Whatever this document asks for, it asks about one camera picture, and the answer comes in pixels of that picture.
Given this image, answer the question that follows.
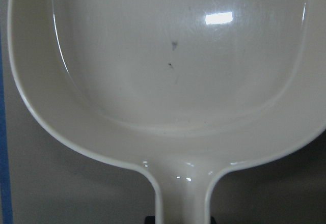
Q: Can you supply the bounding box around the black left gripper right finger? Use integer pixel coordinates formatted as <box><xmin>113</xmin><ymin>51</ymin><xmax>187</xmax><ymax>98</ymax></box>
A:
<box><xmin>210</xmin><ymin>216</ymin><xmax>217</xmax><ymax>224</ymax></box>

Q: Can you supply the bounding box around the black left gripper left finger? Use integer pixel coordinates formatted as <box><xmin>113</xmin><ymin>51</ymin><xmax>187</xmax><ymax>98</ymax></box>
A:
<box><xmin>144</xmin><ymin>216</ymin><xmax>155</xmax><ymax>224</ymax></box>

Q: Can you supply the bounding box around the beige plastic dustpan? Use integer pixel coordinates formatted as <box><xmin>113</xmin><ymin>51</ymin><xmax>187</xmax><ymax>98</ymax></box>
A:
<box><xmin>7</xmin><ymin>0</ymin><xmax>325</xmax><ymax>223</ymax></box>

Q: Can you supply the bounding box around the blue tape line lengthwise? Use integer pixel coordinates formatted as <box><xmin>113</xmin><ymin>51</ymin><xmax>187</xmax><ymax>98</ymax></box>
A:
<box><xmin>0</xmin><ymin>33</ymin><xmax>13</xmax><ymax>224</ymax></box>

